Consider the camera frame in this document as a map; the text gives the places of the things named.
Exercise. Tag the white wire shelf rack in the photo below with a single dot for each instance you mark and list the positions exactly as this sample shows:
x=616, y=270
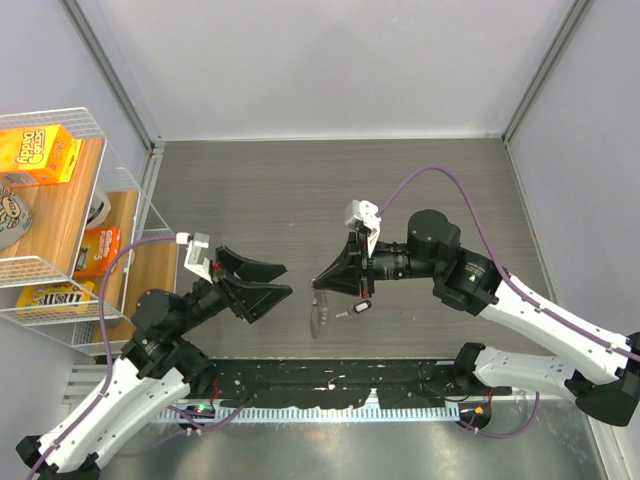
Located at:
x=47, y=253

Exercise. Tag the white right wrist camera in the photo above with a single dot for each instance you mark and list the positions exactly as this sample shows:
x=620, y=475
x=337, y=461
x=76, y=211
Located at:
x=362, y=216

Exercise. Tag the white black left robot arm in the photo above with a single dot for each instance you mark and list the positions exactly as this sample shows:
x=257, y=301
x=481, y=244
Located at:
x=157, y=366

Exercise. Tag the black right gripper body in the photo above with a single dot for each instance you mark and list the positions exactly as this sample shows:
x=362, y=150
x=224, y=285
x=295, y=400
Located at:
x=368, y=273

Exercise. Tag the orange razor package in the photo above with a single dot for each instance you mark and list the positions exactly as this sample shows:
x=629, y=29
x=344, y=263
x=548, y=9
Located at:
x=98, y=249

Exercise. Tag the white bottle on shelf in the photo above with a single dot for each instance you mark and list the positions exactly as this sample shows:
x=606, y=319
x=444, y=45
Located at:
x=99, y=209

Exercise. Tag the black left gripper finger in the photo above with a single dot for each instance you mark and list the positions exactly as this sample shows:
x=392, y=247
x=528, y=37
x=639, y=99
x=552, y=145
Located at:
x=245, y=268
x=251, y=301

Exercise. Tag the orange yellow snack box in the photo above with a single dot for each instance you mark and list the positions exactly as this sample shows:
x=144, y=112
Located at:
x=38, y=155

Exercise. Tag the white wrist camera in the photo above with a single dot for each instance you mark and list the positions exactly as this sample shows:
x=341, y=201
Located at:
x=196, y=258
x=362, y=216

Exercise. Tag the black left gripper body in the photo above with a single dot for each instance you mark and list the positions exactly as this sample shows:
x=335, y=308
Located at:
x=214, y=294

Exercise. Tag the grey cartoon pouch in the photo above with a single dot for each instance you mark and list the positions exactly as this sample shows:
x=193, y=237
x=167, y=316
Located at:
x=16, y=217

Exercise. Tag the yellow candy box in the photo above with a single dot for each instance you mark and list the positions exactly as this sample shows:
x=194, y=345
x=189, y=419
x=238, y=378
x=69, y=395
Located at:
x=63, y=297

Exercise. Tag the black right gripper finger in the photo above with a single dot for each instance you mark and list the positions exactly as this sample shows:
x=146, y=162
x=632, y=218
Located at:
x=349, y=289
x=341, y=269

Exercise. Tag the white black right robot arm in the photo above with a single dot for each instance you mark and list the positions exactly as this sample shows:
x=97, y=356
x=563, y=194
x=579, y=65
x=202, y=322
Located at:
x=595, y=368

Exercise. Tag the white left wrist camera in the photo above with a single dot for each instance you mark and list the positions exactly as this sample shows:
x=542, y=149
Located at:
x=196, y=258

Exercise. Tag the slotted cable duct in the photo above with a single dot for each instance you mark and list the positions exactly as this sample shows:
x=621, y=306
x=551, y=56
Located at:
x=370, y=412

